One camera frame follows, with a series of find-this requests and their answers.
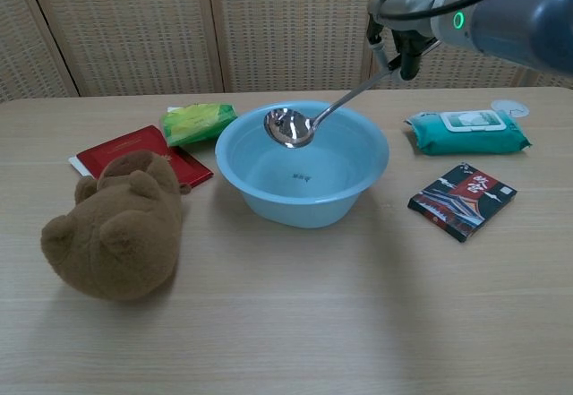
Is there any red booklet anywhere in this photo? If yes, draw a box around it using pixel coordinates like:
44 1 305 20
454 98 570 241
75 125 214 189

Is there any white round sticker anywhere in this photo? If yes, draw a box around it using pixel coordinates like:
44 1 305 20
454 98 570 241
491 99 530 118

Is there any stainless steel ladle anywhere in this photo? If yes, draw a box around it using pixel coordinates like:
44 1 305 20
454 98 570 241
262 70 391 150

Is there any teal wet wipes pack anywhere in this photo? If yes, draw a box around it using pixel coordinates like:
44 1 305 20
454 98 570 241
405 107 534 157

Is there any light blue plastic basin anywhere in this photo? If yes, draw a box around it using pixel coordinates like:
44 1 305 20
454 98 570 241
214 100 391 229

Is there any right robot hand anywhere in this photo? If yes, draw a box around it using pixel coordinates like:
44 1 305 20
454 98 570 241
366 0 442 82

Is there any brown plush toy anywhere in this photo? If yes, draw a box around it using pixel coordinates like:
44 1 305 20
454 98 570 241
40 150 192 303

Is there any dark printed card box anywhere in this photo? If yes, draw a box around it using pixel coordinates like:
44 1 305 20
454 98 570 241
406 163 518 244

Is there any green snack packet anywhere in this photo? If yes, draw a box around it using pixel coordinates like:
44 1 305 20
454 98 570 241
159 102 239 148

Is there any woven folding screen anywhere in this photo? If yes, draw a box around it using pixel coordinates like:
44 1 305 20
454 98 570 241
0 0 573 104

